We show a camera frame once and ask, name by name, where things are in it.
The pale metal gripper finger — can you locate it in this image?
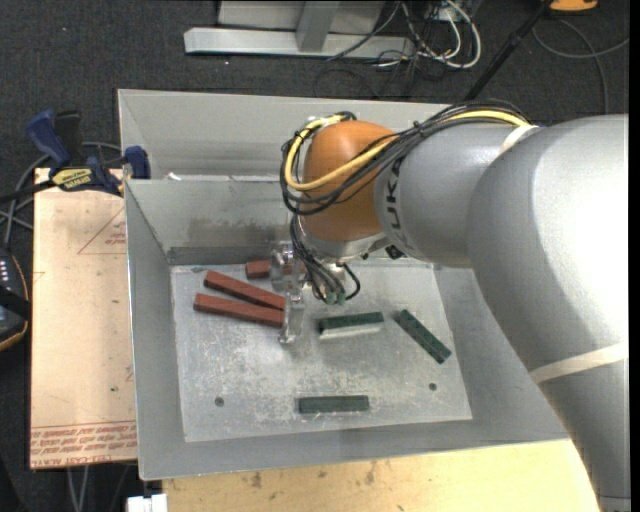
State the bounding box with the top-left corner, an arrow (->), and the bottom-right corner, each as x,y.
269,242 -> 302,294
277,292 -> 307,346

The red-brown flat block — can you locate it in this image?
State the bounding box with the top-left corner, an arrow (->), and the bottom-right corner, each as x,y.
203,269 -> 288,312
244,258 -> 307,281
192,292 -> 286,330

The dark green flat block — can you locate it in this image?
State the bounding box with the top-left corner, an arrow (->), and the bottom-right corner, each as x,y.
297,394 -> 371,415
317,311 -> 386,342
394,308 -> 453,366

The grey metal bin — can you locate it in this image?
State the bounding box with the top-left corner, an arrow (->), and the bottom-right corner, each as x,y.
117,88 -> 576,482

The brown cardboard board, red print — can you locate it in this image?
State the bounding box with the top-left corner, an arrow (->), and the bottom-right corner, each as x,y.
29,167 -> 139,471

